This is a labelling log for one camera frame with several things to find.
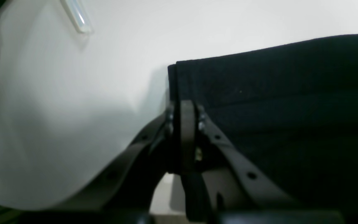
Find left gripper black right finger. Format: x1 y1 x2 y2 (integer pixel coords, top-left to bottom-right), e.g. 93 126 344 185
181 100 300 218

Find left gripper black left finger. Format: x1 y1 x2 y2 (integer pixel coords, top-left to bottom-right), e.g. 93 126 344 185
52 100 182 224

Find black T-shirt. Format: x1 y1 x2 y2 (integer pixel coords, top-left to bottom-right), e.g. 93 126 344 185
168 34 358 213

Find clear glue stick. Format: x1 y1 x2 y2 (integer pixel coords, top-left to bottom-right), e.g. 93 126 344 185
60 0 93 35

